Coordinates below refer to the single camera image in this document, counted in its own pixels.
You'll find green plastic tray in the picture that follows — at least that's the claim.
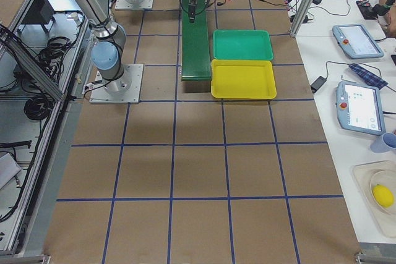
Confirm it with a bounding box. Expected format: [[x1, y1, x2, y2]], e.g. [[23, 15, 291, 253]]
[[213, 30, 274, 61]]

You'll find green conveyor belt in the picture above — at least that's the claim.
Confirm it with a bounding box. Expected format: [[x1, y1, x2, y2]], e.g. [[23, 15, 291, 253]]
[[181, 11, 212, 81]]

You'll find yellow plastic tray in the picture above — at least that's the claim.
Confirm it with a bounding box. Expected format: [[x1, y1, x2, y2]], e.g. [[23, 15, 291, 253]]
[[211, 59, 277, 100]]

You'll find black power adapter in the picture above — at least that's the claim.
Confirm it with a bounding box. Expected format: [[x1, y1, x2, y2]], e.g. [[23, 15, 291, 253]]
[[310, 76, 327, 93]]

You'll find blue teach pendant far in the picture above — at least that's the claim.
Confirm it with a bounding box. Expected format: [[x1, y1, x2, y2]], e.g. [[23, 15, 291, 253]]
[[332, 24, 384, 59]]

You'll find blue teach pendant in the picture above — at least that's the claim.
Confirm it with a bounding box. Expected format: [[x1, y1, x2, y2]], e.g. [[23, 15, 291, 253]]
[[335, 81, 385, 135], [332, 24, 384, 59]]

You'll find blue plaid cloth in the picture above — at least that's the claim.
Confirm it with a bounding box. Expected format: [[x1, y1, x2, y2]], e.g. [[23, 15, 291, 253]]
[[348, 63, 388, 89]]

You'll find blue teach pendant near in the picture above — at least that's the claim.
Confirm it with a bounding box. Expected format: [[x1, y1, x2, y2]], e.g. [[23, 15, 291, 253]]
[[335, 81, 385, 135]]

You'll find light blue mug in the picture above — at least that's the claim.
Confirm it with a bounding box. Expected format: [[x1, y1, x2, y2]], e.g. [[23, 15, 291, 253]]
[[370, 133, 395, 153]]

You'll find beige tray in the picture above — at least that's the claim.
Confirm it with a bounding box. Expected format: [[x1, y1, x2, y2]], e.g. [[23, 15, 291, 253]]
[[353, 160, 395, 238]]

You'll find white bowl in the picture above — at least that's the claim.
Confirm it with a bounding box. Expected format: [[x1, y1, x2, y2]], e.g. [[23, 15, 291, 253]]
[[370, 170, 395, 215]]

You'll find yellow lemon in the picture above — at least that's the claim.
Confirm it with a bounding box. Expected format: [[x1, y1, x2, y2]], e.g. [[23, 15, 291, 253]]
[[372, 184, 394, 208]]

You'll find black cable bundle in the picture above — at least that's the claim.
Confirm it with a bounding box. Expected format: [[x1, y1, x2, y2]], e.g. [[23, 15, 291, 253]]
[[24, 93, 55, 121]]

